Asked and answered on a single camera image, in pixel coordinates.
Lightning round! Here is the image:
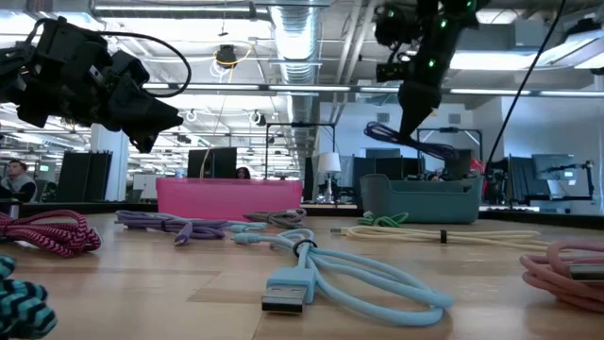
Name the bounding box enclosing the black office partition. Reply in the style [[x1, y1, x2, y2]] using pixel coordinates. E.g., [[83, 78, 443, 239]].
[[57, 150, 113, 203]]

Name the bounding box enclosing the grey monitor on arm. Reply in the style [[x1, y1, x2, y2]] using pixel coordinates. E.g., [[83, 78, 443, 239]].
[[531, 153, 578, 182]]

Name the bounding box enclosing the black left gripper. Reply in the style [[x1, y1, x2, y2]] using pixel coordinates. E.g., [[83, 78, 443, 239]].
[[18, 16, 185, 155]]

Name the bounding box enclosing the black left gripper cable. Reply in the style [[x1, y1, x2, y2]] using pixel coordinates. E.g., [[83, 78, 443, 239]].
[[100, 30, 193, 99]]

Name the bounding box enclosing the cream USB cable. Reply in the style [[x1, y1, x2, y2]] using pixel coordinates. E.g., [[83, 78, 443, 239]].
[[329, 224, 553, 252]]

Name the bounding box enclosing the pale periwinkle USB cable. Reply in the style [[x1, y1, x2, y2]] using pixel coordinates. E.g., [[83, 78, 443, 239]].
[[227, 219, 269, 234]]

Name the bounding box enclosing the light blue USB cable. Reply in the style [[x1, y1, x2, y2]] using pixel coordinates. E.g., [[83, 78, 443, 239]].
[[233, 228, 455, 328]]

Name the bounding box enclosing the pink USB cable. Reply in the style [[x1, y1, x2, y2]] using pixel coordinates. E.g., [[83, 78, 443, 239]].
[[518, 240, 604, 314]]

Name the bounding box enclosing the black computer monitor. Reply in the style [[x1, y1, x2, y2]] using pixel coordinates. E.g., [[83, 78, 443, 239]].
[[187, 146, 239, 179]]

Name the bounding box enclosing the black metal table frame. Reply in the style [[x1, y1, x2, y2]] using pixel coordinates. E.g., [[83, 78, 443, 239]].
[[0, 200, 604, 226]]

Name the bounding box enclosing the white shade table lamp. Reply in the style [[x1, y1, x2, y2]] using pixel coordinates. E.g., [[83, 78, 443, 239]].
[[316, 151, 343, 204]]

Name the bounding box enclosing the teal plastic bin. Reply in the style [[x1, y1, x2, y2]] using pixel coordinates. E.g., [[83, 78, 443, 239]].
[[359, 173, 485, 225]]

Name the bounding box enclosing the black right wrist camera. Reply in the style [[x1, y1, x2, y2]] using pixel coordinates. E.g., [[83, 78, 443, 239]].
[[376, 59, 410, 84]]

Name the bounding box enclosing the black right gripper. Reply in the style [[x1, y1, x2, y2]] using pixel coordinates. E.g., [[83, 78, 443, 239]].
[[397, 18, 462, 140]]

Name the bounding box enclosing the silver ceiling duct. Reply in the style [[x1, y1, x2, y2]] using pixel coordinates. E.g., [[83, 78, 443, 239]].
[[268, 0, 327, 157]]

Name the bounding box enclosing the black ceiling cord reel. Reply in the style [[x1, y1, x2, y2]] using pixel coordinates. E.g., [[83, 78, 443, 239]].
[[214, 43, 240, 70]]

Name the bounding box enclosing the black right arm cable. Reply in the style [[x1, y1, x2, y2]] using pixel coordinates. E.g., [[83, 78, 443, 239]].
[[484, 0, 567, 165]]

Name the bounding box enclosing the black metal frame rig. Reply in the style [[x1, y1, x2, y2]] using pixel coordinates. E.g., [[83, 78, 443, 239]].
[[416, 127, 484, 180], [264, 122, 337, 180]]

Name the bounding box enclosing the green USB cable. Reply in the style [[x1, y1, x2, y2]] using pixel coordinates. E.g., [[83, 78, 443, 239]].
[[357, 211, 411, 229]]

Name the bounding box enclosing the grey braided USB cable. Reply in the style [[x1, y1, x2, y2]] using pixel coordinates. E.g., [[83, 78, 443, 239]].
[[243, 208, 308, 230]]

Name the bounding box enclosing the dark office cabinet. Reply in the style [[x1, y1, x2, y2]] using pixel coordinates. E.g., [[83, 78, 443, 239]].
[[352, 148, 426, 183]]

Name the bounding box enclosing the maroon braided USB cable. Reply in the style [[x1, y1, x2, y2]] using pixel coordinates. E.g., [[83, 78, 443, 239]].
[[0, 209, 103, 259]]

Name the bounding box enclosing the pink plastic bin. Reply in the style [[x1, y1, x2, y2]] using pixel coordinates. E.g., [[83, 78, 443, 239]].
[[155, 177, 304, 222]]

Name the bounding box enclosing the teal black braided cable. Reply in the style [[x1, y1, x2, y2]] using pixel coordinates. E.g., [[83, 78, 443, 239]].
[[0, 254, 59, 340]]

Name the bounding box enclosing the dark purple USB cable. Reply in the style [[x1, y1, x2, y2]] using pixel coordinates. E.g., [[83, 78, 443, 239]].
[[362, 120, 460, 162]]

